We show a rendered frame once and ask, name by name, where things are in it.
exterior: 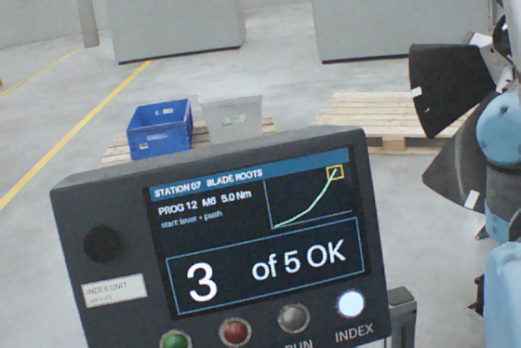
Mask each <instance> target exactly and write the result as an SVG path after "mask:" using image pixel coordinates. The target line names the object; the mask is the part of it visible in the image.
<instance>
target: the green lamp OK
mask: <svg viewBox="0 0 521 348"><path fill-rule="evenodd" d="M159 347H160V348H192V340H191V338H190V336H189V335H188V334H187V333H186V332H185V331H183V330H181V329H179V328H173V329H170V330H168V331H167V332H165V333H164V334H163V335H162V336H161V338H160V342H159Z"/></svg>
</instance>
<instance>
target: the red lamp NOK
mask: <svg viewBox="0 0 521 348"><path fill-rule="evenodd" d="M250 333H251V329H250V325H249V323H248V321H247V320H246V319H245V318H243V317H241V316H231V317H228V318H227V319H226V320H225V321H223V322H222V323H221V325H220V328H219V336H220V339H221V340H222V341H223V342H224V343H225V344H226V345H228V346H233V347H235V346H237V347H240V346H242V345H244V344H245V343H246V342H247V341H248V340H249V339H250Z"/></svg>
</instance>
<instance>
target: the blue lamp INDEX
mask: <svg viewBox="0 0 521 348"><path fill-rule="evenodd" d="M335 304H336V312H337V313H338V314H339V315H341V316H342V317H344V318H353V317H356V316H358V315H360V314H362V313H363V311H364V309H365V307H366V298H365V296H364V294H363V293H362V292H361V291H360V290H359V289H357V288H347V289H345V290H344V291H342V292H341V293H340V295H339V296H338V298H337V299H336V303H335Z"/></svg>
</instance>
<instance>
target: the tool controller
mask: <svg viewBox="0 0 521 348"><path fill-rule="evenodd" d="M49 199H50V203H51V206H52V210H53V214H54V220H55V225H56V229H57V234H58V237H59V241H60V247H61V252H62V256H63V258H64V263H65V267H66V270H67V275H68V278H69V281H70V286H71V290H72V293H73V297H74V300H75V304H76V308H77V311H78V315H79V318H80V322H81V326H82V330H83V332H84V337H85V339H86V341H87V347H88V348H160V347H159V342H160V338H161V336H162V335H163V334H164V333H165V332H167V331H168V330H170V329H173V328H179V329H181V330H183V331H185V332H186V333H187V334H188V335H189V336H190V338H191V340H192V348H353V347H356V346H359V345H363V344H367V343H370V342H373V341H379V340H382V339H386V338H389V337H390V336H391V334H392V332H393V331H392V325H391V319H390V318H391V314H390V309H389V303H388V302H389V298H388V292H387V287H386V284H387V282H386V275H385V270H384V265H383V263H384V258H383V254H382V247H381V238H380V235H381V231H380V226H379V219H378V214H377V208H376V202H375V196H374V185H373V179H372V173H371V166H370V161H369V156H368V149H367V138H366V132H365V130H364V129H363V128H362V127H359V126H341V125H319V126H314V127H306V128H300V129H295V130H291V131H287V132H282V133H276V134H272V135H267V136H262V137H257V138H252V139H242V140H238V141H228V142H225V143H220V144H214V145H209V146H205V147H200V148H195V149H190V150H186V151H181V152H176V153H171V154H163V155H158V156H154V157H148V158H144V159H140V160H135V161H130V162H125V163H122V164H117V165H112V166H108V167H100V168H95V169H91V170H87V171H82V172H78V173H74V174H70V175H69V176H68V177H66V178H65V179H64V180H62V181H60V182H58V183H57V184H56V185H55V186H53V187H52V188H51V189H50V191H49ZM221 245H224V246H225V245H226V246H227V249H228V254H229V260H230V264H231V269H232V273H233V279H234V286H235V291H236V297H237V300H238V303H236V304H232V305H228V306H223V307H221V308H217V309H209V310H205V311H202V312H198V313H194V314H187V315H180V316H177V312H176V308H175V303H174V299H173V295H172V290H171V286H170V283H169V278H168V273H167V268H166V266H165V261H164V257H168V256H172V255H180V254H184V253H189V252H193V251H197V250H201V249H205V248H213V247H216V246H221ZM347 288H357V289H359V290H360V291H361V292H362V293H363V294H364V296H365V298H366V307H365V309H364V311H363V313H362V314H360V315H358V316H356V317H353V318H344V317H342V316H341V315H339V314H338V313H337V312H336V304H335V303H336V299H337V298H338V296H339V295H340V293H341V292H342V291H344V290H345V289H347ZM291 302H299V303H301V304H302V305H304V306H305V307H306V308H307V309H308V311H309V314H310V321H309V324H308V326H307V327H306V328H305V329H303V330H302V331H300V332H296V333H290V332H287V331H284V330H283V329H281V327H280V326H279V324H278V321H277V317H278V313H279V312H280V310H281V309H282V308H283V307H284V306H285V305H287V304H288V303H291ZM231 316H241V317H243V318H245V319H246V320H247V321H248V323H249V325H250V329H251V333H250V339H249V340H248V341H247V342H246V343H245V344H244V345H242V346H240V347H237V346H235V347H233V346H228V345H226V344H225V343H224V342H223V341H222V340H221V339H220V336H219V328H220V325H221V323H222V322H223V321H225V320H226V319H227V318H228V317H231Z"/></svg>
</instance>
